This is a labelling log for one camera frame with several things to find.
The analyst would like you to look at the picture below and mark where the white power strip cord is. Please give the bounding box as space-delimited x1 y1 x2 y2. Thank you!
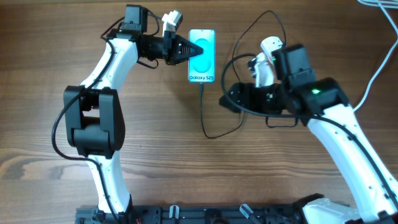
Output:
353 40 398 112

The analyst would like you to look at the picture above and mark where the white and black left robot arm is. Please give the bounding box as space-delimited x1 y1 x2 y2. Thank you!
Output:
51 4 203 223

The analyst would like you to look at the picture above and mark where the white cable top right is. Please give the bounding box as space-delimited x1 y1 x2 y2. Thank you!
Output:
356 0 398 30

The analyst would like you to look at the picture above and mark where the blue Galaxy S25 smartphone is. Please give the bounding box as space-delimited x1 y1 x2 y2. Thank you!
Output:
188 29 216 83

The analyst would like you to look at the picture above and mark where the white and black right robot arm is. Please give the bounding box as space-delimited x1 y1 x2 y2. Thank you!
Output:
220 44 397 223

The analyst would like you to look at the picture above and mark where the white power strip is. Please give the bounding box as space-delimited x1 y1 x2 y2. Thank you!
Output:
261 36 284 58

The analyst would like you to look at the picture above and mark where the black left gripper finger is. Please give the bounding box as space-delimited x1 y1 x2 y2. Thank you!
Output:
174 55 192 65
176 35 203 56

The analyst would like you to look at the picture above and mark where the black USB charging cable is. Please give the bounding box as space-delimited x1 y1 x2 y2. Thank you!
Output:
198 10 287 139

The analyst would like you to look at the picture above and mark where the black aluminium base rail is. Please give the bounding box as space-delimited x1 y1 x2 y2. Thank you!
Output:
75 204 304 224

